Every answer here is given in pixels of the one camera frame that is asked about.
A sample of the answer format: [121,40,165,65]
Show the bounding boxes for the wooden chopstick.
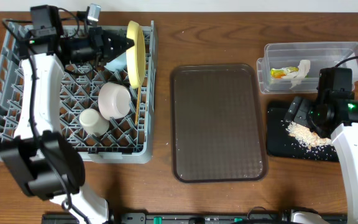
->
[134,86,142,126]

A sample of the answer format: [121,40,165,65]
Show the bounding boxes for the grey plastic dishwasher rack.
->
[0,24,158,164]

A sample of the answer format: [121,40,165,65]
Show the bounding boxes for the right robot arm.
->
[285,67,358,223]

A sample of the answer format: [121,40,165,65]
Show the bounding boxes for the white plastic cup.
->
[79,108,109,137]

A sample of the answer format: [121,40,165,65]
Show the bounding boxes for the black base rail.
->
[41,208,347,224]

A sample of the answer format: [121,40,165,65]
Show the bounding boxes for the pink bowl with rice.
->
[98,83,131,119]

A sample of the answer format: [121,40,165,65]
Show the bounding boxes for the clear plastic waste bin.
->
[257,42,358,94]

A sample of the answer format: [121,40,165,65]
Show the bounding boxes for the brown plastic serving tray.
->
[170,64,268,184]

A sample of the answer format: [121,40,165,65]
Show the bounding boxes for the white tissue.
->
[289,60,311,89]

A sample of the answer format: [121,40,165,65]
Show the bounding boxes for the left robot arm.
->
[0,4,134,223]

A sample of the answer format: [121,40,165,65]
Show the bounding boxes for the spilled rice pile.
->
[280,120,333,155]

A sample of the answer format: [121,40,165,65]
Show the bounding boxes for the yellow round plate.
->
[126,21,146,89]

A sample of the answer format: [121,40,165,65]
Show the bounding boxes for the light blue bowl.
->
[104,53,127,72]

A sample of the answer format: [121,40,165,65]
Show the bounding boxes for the green snack wrapper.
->
[270,67,299,79]

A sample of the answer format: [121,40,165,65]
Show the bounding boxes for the black waste tray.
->
[267,101,339,162]

